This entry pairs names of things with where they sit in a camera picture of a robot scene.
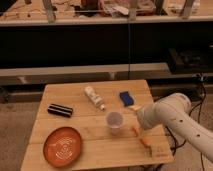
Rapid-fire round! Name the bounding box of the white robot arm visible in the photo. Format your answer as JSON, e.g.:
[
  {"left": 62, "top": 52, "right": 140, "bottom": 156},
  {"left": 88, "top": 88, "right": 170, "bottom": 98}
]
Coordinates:
[{"left": 136, "top": 93, "right": 213, "bottom": 163}]

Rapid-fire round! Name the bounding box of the orange ceramic bowl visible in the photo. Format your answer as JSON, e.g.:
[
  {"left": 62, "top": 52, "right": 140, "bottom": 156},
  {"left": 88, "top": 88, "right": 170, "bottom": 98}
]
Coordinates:
[{"left": 43, "top": 127, "right": 82, "bottom": 168}]

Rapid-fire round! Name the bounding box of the white tube bottle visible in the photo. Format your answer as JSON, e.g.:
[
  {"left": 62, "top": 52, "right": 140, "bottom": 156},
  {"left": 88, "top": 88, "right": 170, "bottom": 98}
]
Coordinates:
[{"left": 84, "top": 86, "right": 106, "bottom": 111}]

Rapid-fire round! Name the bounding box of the blue sponge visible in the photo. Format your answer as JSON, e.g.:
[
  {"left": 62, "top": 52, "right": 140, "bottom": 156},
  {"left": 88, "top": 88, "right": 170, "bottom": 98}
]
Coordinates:
[{"left": 119, "top": 91, "right": 134, "bottom": 107}]

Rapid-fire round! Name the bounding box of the wooden table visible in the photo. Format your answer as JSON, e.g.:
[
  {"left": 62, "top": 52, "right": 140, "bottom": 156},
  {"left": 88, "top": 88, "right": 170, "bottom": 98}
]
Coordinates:
[{"left": 21, "top": 80, "right": 173, "bottom": 171}]

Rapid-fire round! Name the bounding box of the black striped case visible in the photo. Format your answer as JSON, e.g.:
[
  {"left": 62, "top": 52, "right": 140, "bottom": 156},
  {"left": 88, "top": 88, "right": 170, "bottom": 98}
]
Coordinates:
[{"left": 47, "top": 104, "right": 73, "bottom": 118}]

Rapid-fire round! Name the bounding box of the orange carrot toy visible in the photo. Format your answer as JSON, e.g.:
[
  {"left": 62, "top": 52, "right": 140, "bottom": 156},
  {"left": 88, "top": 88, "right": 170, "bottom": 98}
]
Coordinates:
[{"left": 132, "top": 126, "right": 152, "bottom": 155}]

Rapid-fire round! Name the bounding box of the black box on shelf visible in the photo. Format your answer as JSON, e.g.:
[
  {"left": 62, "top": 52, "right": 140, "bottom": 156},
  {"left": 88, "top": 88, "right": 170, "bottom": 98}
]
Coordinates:
[{"left": 167, "top": 48, "right": 213, "bottom": 74}]

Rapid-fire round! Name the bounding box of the black cable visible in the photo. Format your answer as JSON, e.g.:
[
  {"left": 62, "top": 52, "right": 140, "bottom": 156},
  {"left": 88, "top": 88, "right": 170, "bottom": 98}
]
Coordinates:
[{"left": 164, "top": 74, "right": 208, "bottom": 171}]

